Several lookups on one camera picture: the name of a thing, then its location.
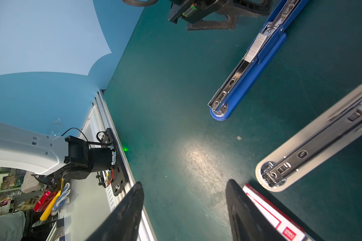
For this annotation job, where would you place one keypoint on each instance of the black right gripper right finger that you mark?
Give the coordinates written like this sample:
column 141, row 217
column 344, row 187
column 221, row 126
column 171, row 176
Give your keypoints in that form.
column 247, row 222

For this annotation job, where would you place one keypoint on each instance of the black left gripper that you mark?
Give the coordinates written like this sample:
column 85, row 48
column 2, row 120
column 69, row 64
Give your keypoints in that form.
column 194, row 11

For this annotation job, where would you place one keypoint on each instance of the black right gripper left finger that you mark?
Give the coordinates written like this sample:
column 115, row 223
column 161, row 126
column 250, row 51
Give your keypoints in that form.
column 123, row 222

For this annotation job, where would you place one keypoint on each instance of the silver staple strip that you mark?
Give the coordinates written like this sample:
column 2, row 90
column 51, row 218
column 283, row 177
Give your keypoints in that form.
column 255, row 47

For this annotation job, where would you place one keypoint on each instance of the red white staple box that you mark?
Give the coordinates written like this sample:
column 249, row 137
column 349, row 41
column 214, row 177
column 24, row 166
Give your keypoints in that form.
column 285, row 226

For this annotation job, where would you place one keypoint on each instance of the beige black stapler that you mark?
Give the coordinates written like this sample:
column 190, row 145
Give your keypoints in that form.
column 325, row 136

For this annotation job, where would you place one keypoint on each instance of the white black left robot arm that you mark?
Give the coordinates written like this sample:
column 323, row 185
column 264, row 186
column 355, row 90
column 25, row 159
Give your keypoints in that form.
column 54, row 55

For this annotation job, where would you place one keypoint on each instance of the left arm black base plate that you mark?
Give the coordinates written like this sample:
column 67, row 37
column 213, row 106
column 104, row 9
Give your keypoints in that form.
column 120, row 175

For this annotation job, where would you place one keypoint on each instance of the aluminium front rail frame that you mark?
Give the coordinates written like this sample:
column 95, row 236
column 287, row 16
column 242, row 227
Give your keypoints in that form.
column 88, row 204

